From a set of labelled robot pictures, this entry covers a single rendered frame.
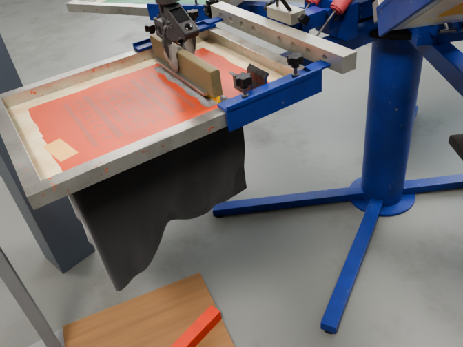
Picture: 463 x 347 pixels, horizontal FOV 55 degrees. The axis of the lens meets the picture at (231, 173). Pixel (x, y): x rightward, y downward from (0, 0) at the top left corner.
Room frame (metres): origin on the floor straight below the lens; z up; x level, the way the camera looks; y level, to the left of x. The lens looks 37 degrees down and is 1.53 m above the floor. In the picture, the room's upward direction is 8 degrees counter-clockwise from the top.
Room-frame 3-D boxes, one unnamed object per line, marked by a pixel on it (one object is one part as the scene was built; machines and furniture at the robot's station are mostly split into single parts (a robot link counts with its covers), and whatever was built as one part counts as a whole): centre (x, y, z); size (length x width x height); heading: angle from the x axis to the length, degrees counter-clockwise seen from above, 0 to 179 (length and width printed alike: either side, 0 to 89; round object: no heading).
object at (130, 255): (0.97, 0.16, 0.74); 0.46 x 0.04 x 0.42; 117
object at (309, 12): (1.44, -0.29, 1.02); 0.17 x 0.06 x 0.05; 117
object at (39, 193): (1.18, 0.21, 0.97); 0.79 x 0.58 x 0.04; 117
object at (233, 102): (1.04, -0.13, 0.98); 0.30 x 0.05 x 0.07; 117
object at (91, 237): (1.04, 0.47, 0.74); 0.45 x 0.03 x 0.43; 27
